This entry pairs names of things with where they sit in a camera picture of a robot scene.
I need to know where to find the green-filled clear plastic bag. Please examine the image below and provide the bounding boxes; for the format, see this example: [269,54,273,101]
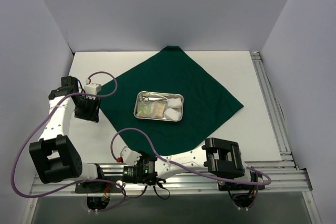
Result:
[136,102,154,118]

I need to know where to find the steel surgical scissors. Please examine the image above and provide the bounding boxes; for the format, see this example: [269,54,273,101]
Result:
[139,95,168,102]

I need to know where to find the stainless steel instrument tray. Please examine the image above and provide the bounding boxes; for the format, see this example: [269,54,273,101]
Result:
[133,91,184,122]

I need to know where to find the white gauze pad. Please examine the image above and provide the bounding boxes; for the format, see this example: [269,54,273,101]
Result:
[167,98,182,109]
[164,108,181,121]

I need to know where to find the tan-filled clear plastic bag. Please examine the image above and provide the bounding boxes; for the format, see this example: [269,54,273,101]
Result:
[152,103,166,118]

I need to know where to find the green surgical drape cloth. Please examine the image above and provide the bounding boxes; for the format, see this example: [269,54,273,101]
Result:
[100,46,243,156]

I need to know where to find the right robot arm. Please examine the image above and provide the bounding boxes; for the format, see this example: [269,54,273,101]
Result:
[122,137,264,189]

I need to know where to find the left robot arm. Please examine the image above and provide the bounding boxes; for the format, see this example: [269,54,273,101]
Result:
[29,76,106,192]

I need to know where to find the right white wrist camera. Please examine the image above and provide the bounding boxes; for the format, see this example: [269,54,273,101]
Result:
[117,146,142,166]

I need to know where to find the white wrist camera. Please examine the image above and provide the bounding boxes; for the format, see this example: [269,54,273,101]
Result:
[117,146,142,166]
[84,83,102,95]

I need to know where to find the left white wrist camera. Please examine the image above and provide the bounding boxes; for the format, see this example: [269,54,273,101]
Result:
[84,83,102,95]

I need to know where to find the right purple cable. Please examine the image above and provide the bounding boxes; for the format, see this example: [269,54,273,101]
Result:
[109,127,272,208]

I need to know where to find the purple cable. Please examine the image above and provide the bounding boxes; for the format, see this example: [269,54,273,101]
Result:
[10,71,127,212]
[109,127,272,208]

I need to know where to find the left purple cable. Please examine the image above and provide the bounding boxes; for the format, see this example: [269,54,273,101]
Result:
[10,71,127,212]

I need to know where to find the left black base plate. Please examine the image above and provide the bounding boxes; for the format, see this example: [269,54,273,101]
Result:
[75,175,121,194]

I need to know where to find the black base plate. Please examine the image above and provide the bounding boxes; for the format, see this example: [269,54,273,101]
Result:
[217,170,264,191]
[75,175,121,194]

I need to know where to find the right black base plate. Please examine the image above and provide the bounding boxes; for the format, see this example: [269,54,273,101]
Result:
[217,170,264,191]

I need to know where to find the aluminium rail frame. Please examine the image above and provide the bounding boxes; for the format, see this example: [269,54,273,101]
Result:
[20,50,321,224]

